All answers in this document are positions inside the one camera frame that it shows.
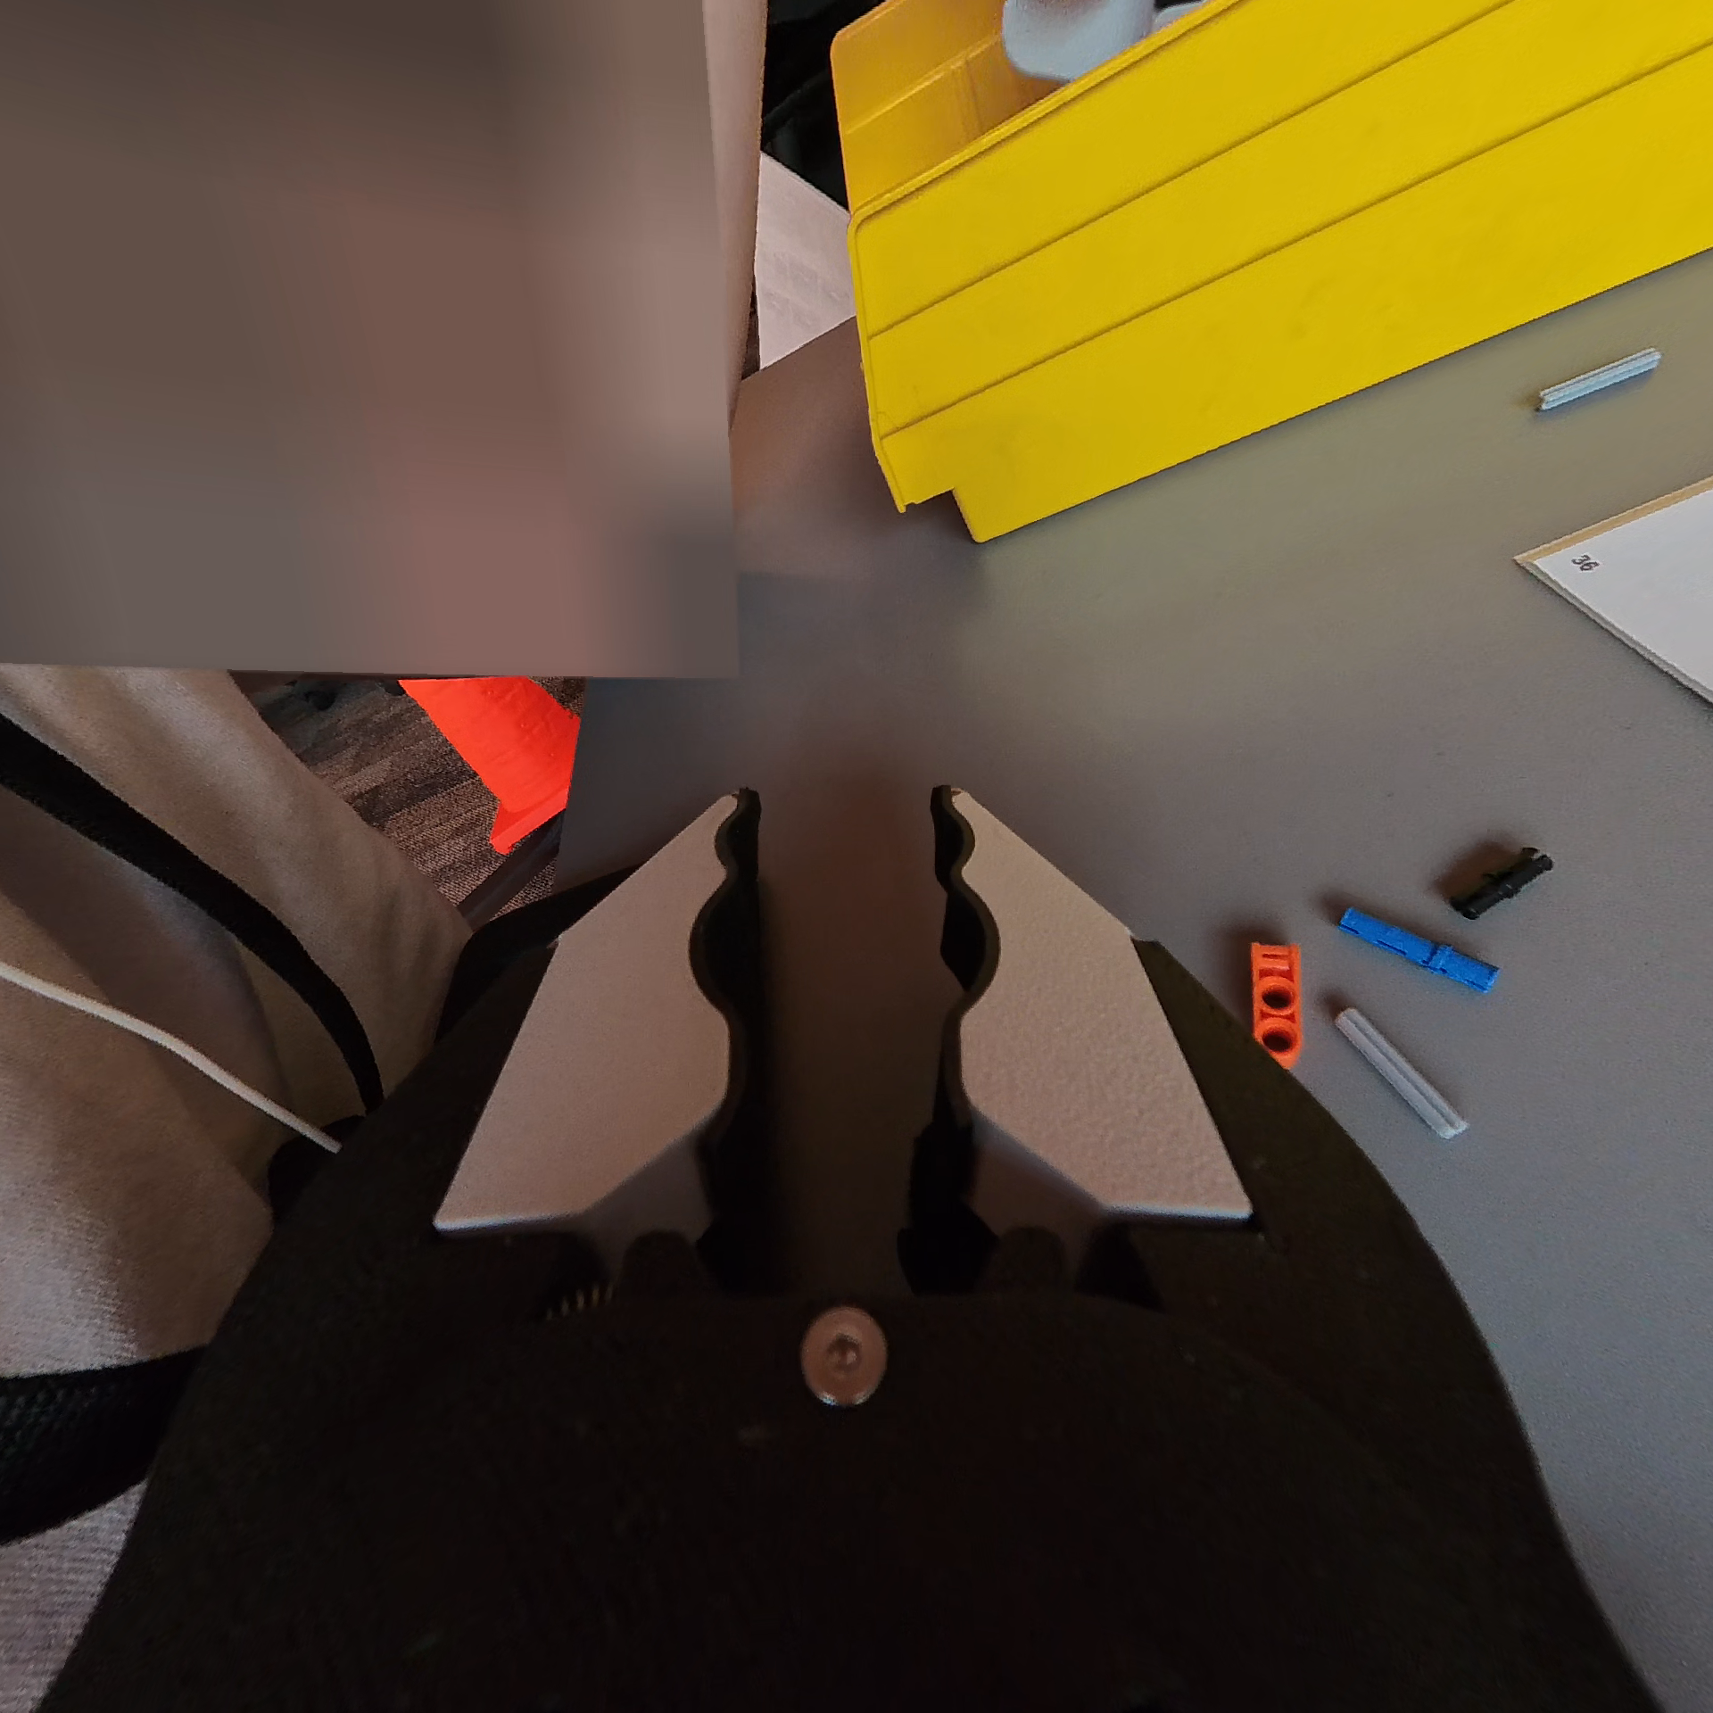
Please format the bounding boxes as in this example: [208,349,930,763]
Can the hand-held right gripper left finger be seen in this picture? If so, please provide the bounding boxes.
[429,788,765,1255]

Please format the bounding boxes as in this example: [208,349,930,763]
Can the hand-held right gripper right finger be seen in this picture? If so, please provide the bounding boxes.
[930,785,1256,1268]

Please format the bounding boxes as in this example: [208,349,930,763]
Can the small orange toy beam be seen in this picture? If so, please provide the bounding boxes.
[1250,941,1303,1069]

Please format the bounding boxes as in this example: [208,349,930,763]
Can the yellow plastic bin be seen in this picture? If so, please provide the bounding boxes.
[830,0,1713,545]

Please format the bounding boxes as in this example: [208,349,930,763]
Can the light grey toy axle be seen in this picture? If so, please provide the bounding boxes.
[1333,1009,1469,1142]
[1534,346,1666,412]

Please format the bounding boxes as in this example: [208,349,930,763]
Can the blue toy pin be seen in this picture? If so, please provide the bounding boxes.
[1339,908,1499,997]

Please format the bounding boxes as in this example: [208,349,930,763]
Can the black toy pin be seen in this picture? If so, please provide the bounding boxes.
[1448,847,1555,923]

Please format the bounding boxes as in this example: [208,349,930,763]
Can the black tripod legs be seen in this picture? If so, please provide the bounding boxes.
[456,809,565,935]

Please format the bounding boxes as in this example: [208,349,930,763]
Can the orange traffic cone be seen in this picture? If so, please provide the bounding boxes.
[401,675,587,855]

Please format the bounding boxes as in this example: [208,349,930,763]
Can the white paper sheet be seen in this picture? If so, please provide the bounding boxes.
[755,152,860,373]

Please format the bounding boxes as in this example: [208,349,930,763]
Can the light grey shirt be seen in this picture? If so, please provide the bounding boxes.
[0,668,473,1713]

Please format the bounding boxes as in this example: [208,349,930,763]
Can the building instruction booklet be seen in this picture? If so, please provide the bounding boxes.
[1514,477,1713,703]

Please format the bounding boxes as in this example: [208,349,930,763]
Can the thin white cord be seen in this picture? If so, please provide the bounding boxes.
[0,960,347,1155]

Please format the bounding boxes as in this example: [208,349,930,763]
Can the black lanyard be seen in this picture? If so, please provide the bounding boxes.
[0,715,386,1548]

